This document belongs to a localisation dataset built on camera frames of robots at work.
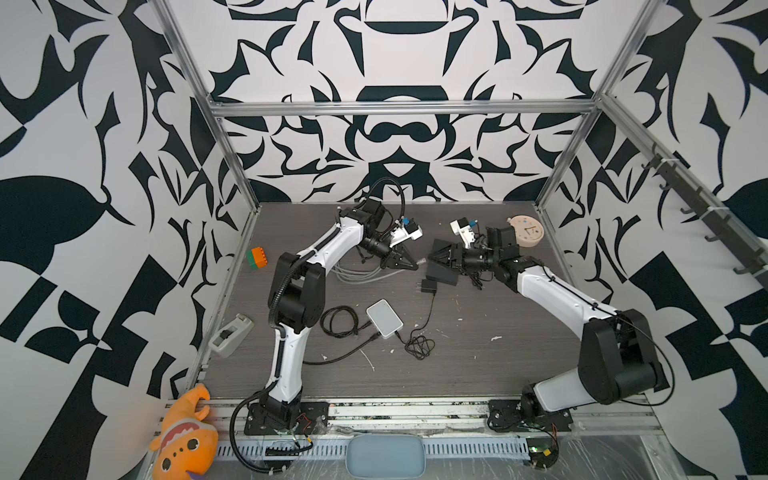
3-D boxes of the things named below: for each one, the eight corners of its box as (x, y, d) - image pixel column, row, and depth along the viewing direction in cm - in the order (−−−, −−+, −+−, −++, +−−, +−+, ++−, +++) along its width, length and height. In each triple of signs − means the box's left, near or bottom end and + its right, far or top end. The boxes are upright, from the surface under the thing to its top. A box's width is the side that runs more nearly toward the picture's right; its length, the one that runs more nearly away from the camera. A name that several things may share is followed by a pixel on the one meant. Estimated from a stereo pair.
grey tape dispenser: (213, 350, 87) (206, 344, 83) (245, 318, 93) (239, 311, 89) (227, 361, 85) (220, 355, 81) (258, 327, 91) (253, 321, 87)
